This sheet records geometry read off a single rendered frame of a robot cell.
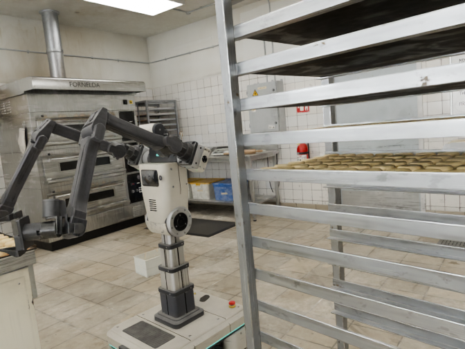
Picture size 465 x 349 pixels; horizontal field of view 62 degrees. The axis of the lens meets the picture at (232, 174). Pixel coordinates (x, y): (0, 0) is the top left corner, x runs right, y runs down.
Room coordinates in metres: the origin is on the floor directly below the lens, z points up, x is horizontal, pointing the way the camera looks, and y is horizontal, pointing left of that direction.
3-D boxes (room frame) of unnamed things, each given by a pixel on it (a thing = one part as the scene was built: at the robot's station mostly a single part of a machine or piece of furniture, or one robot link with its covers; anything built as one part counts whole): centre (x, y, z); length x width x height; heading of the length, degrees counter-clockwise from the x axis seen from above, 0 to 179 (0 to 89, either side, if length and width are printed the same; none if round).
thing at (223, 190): (5.68, 0.04, 0.36); 0.47 x 0.38 x 0.26; 144
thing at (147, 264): (3.52, 0.81, 0.08); 0.30 x 0.22 x 0.16; 132
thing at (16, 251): (1.24, 0.74, 0.95); 0.09 x 0.07 x 0.07; 92
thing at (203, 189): (5.96, 0.39, 0.36); 0.47 x 0.38 x 0.26; 142
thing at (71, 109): (5.24, 2.05, 1.00); 1.56 x 1.20 x 2.01; 142
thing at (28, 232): (1.24, 0.67, 0.99); 0.07 x 0.07 x 0.10; 2
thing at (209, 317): (2.02, 0.37, 0.24); 0.68 x 0.53 x 0.41; 137
